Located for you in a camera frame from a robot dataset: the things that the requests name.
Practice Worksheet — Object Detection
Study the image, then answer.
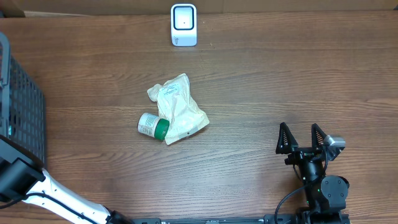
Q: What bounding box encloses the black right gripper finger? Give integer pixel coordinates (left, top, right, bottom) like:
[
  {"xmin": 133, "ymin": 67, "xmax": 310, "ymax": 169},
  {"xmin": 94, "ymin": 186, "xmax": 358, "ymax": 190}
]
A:
[
  {"xmin": 275, "ymin": 122, "xmax": 299, "ymax": 154},
  {"xmin": 311, "ymin": 123, "xmax": 326, "ymax": 148}
]

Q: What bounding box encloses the white bottle with green cap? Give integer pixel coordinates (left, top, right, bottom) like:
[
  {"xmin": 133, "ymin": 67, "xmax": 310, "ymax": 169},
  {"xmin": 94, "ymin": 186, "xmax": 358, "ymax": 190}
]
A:
[{"xmin": 137, "ymin": 113, "xmax": 170, "ymax": 141}]

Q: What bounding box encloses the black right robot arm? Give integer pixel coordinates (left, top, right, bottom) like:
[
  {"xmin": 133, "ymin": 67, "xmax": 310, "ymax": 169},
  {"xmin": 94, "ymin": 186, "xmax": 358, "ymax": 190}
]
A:
[{"xmin": 271, "ymin": 123, "xmax": 350, "ymax": 224}]

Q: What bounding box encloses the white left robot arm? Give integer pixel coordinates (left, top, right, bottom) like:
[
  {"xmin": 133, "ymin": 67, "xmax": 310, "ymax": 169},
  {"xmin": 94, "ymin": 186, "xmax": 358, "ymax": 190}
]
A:
[{"xmin": 1, "ymin": 136, "xmax": 132, "ymax": 224}]

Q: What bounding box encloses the white barcode scanner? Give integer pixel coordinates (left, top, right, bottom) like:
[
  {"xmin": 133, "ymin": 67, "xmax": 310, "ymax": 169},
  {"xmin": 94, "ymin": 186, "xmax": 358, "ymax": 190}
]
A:
[{"xmin": 170, "ymin": 3, "xmax": 197, "ymax": 47}]

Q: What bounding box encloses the clear plastic pouch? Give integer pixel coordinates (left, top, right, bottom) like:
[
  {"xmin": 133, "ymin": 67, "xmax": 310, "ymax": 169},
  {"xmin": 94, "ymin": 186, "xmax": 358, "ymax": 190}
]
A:
[{"xmin": 147, "ymin": 73, "xmax": 210, "ymax": 145}]

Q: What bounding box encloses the grey plastic basket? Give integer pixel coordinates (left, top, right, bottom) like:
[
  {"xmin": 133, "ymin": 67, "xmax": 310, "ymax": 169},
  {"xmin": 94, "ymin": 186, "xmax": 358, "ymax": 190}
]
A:
[{"xmin": 1, "ymin": 34, "xmax": 47, "ymax": 164}]

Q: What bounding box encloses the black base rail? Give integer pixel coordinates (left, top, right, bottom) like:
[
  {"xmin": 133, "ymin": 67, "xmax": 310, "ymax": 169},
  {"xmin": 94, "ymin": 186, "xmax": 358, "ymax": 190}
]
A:
[{"xmin": 131, "ymin": 214, "xmax": 351, "ymax": 224}]

